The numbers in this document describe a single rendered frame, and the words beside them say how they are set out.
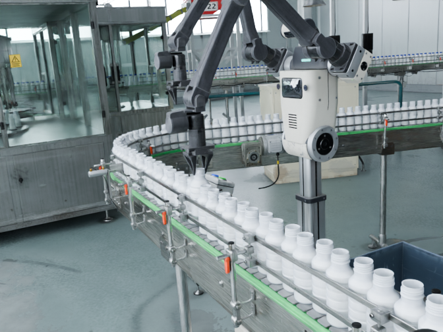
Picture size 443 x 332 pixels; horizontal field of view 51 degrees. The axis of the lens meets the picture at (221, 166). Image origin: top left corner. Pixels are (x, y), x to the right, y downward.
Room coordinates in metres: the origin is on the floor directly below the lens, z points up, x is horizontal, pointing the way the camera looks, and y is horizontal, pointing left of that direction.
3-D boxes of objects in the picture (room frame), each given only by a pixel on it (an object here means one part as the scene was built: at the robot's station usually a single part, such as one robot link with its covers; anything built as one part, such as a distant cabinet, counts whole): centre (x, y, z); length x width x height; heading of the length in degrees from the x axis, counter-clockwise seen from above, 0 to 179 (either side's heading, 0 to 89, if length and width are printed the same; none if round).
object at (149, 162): (1.94, 0.30, 1.08); 0.06 x 0.06 x 0.17
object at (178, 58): (1.98, 0.15, 1.57); 0.07 x 0.06 x 0.07; 118
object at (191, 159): (1.53, 0.08, 1.24); 0.07 x 0.07 x 0.09; 27
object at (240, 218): (1.27, -0.06, 1.08); 0.06 x 0.06 x 0.17
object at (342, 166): (5.84, -1.13, 0.59); 1.10 x 0.62 x 1.18; 99
